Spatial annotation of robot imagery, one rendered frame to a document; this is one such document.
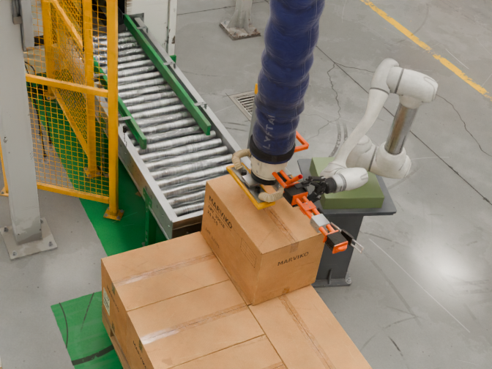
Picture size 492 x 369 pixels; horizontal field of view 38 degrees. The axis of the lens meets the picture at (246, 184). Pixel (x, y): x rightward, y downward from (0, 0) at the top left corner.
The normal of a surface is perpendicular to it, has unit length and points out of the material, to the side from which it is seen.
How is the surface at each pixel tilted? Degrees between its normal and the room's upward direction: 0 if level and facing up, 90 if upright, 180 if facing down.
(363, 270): 0
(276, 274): 90
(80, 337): 0
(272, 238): 0
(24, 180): 90
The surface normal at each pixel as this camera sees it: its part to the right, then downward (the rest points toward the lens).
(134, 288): 0.11, -0.76
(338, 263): 0.15, 0.65
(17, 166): 0.46, 0.59
